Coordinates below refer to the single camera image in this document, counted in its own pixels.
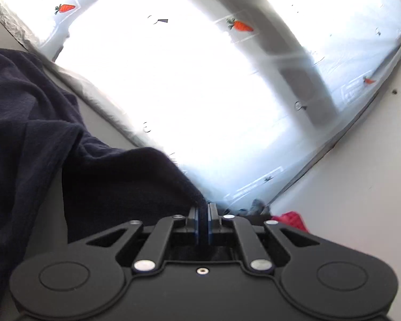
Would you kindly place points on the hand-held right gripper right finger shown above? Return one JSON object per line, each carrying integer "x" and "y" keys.
{"x": 212, "y": 227}

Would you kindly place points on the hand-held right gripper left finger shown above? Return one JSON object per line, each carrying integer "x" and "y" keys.
{"x": 193, "y": 227}

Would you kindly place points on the dark navy sweater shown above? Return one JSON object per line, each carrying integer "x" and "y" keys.
{"x": 36, "y": 123}

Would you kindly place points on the grey-blue garment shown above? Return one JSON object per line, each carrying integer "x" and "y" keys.
{"x": 258, "y": 207}

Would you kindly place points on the red cloth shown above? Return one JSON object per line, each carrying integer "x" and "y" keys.
{"x": 292, "y": 220}

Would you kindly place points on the white carrot-printed plastic sheet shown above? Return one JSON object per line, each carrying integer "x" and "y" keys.
{"x": 187, "y": 73}

